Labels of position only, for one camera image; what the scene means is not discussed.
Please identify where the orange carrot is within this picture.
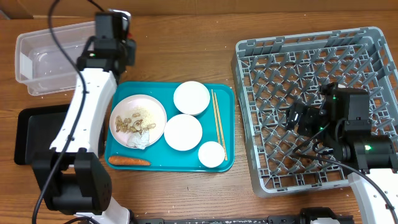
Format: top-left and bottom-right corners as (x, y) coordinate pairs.
(108, 156), (151, 166)

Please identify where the white tissue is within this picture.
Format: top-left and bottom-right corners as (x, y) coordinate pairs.
(126, 129), (149, 149)

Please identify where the white bowl middle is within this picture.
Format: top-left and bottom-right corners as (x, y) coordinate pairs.
(164, 114), (203, 151)

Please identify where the black plastic bin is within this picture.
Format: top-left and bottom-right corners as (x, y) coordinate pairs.
(14, 104), (105, 166)

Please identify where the teal serving tray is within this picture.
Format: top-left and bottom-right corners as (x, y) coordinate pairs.
(104, 82), (235, 172)

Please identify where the clear plastic bin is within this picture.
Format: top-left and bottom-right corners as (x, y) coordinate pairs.
(15, 21), (95, 96)

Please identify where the left wooden chopstick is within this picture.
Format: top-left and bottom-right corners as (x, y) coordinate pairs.
(211, 89), (221, 144)

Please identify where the white bowl upper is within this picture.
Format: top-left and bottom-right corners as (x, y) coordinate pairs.
(173, 81), (210, 116)

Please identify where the white plate with food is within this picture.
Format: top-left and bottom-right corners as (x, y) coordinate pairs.
(109, 95), (167, 150)

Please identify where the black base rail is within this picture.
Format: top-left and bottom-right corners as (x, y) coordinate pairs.
(132, 207), (354, 224)

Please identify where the small white cup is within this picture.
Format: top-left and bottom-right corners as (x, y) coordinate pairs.
(198, 141), (226, 168)

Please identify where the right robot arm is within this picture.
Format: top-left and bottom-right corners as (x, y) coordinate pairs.
(286, 82), (397, 223)

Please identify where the grey dishwasher rack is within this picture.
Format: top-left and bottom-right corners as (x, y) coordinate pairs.
(231, 27), (397, 198)

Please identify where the right wooden chopstick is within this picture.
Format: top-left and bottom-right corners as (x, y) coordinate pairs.
(213, 92), (228, 161)

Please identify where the wooden chopstick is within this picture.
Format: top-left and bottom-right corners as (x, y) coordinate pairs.
(211, 89), (221, 144)
(213, 92), (228, 161)

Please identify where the white bowl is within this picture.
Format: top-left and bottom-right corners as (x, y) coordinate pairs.
(173, 81), (210, 116)
(164, 114), (203, 151)

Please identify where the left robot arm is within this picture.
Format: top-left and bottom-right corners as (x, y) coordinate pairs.
(32, 9), (136, 223)

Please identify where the peanut shells and rice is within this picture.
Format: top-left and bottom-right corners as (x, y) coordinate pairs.
(114, 107), (157, 133)

